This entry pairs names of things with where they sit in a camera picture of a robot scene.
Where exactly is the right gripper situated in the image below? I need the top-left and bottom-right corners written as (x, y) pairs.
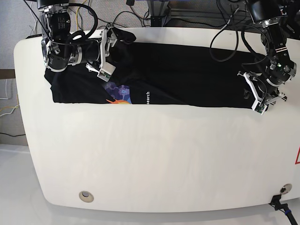
top-left (79, 23), bottom-right (118, 70)

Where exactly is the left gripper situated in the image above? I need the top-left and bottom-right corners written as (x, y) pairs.
top-left (237, 71), bottom-right (287, 105)

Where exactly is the black T-shirt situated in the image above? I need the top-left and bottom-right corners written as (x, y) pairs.
top-left (45, 42), bottom-right (260, 109)

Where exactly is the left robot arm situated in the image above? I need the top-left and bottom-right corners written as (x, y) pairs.
top-left (241, 0), bottom-right (300, 111)

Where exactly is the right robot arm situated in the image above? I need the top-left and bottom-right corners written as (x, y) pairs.
top-left (37, 0), bottom-right (118, 74)

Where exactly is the black bar at table edge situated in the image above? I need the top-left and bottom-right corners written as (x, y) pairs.
top-left (26, 34), bottom-right (42, 39)

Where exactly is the red warning triangle sticker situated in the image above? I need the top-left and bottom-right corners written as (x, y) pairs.
top-left (295, 148), bottom-right (300, 165)

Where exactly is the right table grommet hole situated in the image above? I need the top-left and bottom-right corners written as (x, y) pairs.
top-left (280, 183), bottom-right (293, 195)

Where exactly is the table grommet hole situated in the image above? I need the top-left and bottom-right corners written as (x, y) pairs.
top-left (79, 191), bottom-right (94, 203)
top-left (280, 183), bottom-right (293, 195)

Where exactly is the left table grommet hole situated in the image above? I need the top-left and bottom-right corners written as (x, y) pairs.
top-left (79, 191), bottom-right (94, 203)

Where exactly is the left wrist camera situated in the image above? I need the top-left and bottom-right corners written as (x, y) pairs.
top-left (251, 101), bottom-right (268, 115)

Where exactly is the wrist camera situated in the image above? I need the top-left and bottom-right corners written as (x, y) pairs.
top-left (251, 101), bottom-right (268, 115)
top-left (97, 62), bottom-right (116, 82)

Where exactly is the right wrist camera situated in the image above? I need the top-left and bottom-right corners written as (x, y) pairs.
top-left (97, 62), bottom-right (116, 82)

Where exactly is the yellow floor cable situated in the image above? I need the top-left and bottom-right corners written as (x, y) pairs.
top-left (75, 0), bottom-right (88, 32)

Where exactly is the aluminium frame post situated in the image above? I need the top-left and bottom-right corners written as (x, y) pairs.
top-left (147, 0), bottom-right (171, 27)

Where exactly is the white floor cable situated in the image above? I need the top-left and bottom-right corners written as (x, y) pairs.
top-left (29, 14), bottom-right (38, 36)

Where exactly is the black clamp with cable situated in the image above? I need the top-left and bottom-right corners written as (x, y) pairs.
top-left (269, 195), bottom-right (298, 225)

